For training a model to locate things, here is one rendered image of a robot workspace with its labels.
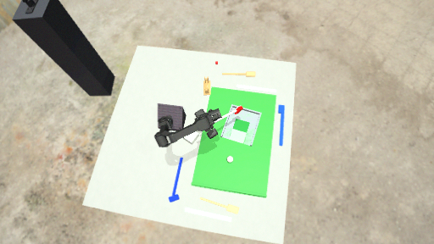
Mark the green flat mat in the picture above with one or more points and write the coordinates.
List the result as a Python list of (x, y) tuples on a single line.
[(250, 166)]

